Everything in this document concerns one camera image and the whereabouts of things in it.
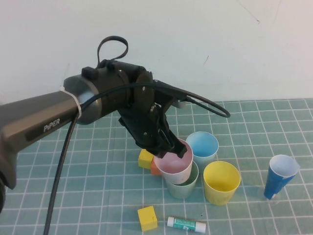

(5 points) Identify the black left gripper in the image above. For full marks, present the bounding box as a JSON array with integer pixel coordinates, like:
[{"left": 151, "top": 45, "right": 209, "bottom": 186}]
[{"left": 118, "top": 102, "right": 188, "bottom": 159}]

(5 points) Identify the pink plastic cup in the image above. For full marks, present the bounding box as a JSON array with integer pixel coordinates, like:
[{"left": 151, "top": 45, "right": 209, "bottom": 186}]
[{"left": 153, "top": 138, "right": 194, "bottom": 185}]

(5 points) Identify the light blue plastic cup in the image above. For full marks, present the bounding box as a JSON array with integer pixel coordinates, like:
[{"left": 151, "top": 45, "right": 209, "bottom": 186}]
[{"left": 185, "top": 131, "right": 219, "bottom": 172}]

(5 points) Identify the yellow plastic cup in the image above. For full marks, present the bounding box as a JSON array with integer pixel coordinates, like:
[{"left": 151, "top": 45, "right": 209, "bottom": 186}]
[{"left": 202, "top": 161, "right": 242, "bottom": 206}]

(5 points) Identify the orange cube block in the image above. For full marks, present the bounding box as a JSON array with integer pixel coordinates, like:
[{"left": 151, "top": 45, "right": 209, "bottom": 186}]
[{"left": 150, "top": 156, "right": 163, "bottom": 176}]

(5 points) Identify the small yellow cube block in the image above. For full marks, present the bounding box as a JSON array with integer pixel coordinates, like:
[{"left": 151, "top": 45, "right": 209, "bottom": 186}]
[{"left": 137, "top": 149, "right": 155, "bottom": 169}]

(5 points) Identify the pale green plastic cup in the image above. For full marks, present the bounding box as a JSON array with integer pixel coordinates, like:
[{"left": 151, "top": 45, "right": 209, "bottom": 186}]
[{"left": 164, "top": 160, "right": 199, "bottom": 200}]

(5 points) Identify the notched yellow cube block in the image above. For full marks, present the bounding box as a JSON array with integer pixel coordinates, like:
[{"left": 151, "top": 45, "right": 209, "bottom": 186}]
[{"left": 137, "top": 205, "right": 158, "bottom": 233}]

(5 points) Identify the white green glue stick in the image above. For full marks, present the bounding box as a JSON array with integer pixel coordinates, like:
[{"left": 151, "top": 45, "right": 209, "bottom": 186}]
[{"left": 167, "top": 216, "right": 207, "bottom": 233}]

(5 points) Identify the teal checked tablecloth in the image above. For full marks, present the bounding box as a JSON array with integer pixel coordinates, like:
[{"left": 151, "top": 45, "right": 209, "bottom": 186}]
[{"left": 0, "top": 98, "right": 313, "bottom": 235}]

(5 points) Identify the white zip tie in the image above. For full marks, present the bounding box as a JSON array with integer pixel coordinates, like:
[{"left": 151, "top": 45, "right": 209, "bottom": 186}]
[{"left": 60, "top": 85, "right": 83, "bottom": 118}]

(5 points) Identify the dark blue paper cone cup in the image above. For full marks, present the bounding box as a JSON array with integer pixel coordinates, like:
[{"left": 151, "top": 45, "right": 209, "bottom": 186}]
[{"left": 263, "top": 154, "right": 301, "bottom": 200}]

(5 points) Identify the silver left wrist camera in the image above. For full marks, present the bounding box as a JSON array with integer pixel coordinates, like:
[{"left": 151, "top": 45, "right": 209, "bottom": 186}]
[{"left": 153, "top": 79, "right": 189, "bottom": 110}]

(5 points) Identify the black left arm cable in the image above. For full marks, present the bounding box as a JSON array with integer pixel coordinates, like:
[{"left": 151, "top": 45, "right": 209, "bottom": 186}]
[{"left": 43, "top": 82, "right": 231, "bottom": 235}]

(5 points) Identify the black left arm strap loop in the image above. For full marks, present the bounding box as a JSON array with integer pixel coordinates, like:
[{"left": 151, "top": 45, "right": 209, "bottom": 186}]
[{"left": 97, "top": 36, "right": 129, "bottom": 69}]

